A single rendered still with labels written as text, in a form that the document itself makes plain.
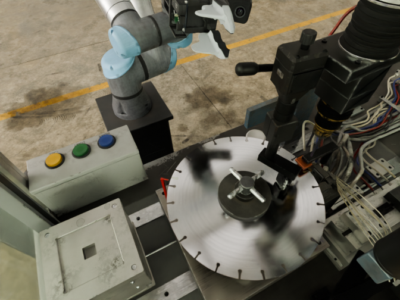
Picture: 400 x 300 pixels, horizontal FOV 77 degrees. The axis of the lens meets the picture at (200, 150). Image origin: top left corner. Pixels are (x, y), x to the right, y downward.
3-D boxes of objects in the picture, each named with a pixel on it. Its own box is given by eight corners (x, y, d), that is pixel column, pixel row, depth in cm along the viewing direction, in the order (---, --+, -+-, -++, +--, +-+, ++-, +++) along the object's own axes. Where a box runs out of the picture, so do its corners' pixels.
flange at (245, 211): (279, 189, 55) (282, 183, 53) (254, 230, 49) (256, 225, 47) (235, 165, 59) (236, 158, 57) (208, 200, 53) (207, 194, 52)
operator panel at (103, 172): (58, 217, 74) (28, 192, 62) (52, 188, 80) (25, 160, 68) (148, 178, 81) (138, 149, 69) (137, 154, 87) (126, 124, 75)
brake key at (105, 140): (102, 151, 70) (100, 147, 69) (99, 141, 72) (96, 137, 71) (116, 146, 71) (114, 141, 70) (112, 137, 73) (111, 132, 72)
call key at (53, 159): (49, 171, 67) (46, 167, 65) (47, 161, 69) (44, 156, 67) (65, 165, 68) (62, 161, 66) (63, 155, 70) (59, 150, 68)
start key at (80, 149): (77, 161, 68) (74, 156, 67) (74, 150, 71) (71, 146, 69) (91, 155, 69) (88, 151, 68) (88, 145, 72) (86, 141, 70)
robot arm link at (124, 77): (105, 84, 95) (91, 52, 84) (137, 71, 100) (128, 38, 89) (118, 102, 89) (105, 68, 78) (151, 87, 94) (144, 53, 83)
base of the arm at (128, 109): (109, 101, 104) (101, 81, 96) (144, 90, 108) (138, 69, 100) (119, 125, 96) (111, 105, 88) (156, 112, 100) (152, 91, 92)
